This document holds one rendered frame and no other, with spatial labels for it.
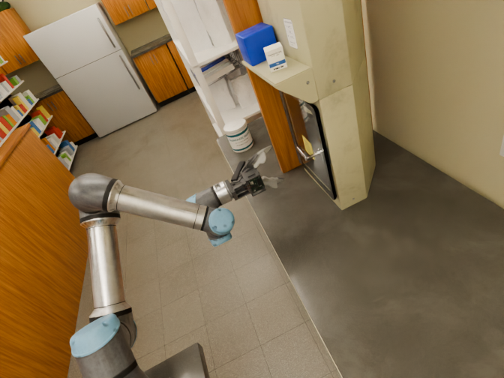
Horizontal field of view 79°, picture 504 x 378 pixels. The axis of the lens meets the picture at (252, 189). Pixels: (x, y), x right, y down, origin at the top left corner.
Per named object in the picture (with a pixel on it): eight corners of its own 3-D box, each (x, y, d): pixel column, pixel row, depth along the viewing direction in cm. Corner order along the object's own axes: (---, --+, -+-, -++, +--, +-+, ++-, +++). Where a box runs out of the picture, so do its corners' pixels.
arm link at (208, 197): (196, 221, 108) (187, 200, 109) (224, 208, 109) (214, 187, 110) (192, 220, 100) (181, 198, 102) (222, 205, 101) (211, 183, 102)
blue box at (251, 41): (269, 49, 107) (261, 22, 101) (280, 54, 99) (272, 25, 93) (243, 61, 106) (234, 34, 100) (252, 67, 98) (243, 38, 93)
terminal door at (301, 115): (302, 163, 138) (279, 80, 114) (337, 201, 114) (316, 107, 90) (301, 163, 138) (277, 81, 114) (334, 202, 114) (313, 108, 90)
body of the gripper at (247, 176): (268, 190, 105) (236, 205, 104) (259, 178, 112) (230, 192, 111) (261, 172, 100) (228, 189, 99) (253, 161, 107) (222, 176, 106)
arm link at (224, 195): (220, 197, 111) (210, 180, 106) (231, 191, 111) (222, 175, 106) (224, 208, 105) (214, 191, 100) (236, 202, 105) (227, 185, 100)
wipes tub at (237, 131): (250, 136, 183) (241, 115, 173) (256, 145, 172) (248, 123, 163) (230, 146, 182) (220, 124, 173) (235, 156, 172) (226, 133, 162)
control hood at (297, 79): (277, 74, 114) (270, 47, 107) (319, 100, 88) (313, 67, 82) (250, 87, 113) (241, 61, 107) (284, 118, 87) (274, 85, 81)
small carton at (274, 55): (284, 61, 92) (279, 41, 88) (287, 67, 88) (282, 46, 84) (268, 67, 93) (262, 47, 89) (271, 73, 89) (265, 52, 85)
